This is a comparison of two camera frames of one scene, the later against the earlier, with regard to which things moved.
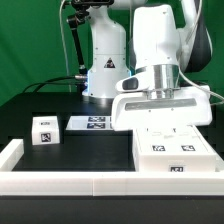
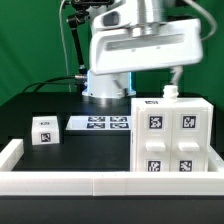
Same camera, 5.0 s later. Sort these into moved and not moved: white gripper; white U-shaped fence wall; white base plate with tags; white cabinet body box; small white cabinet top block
Moved: white gripper
Not moved: small white cabinet top block; white cabinet body box; white U-shaped fence wall; white base plate with tags
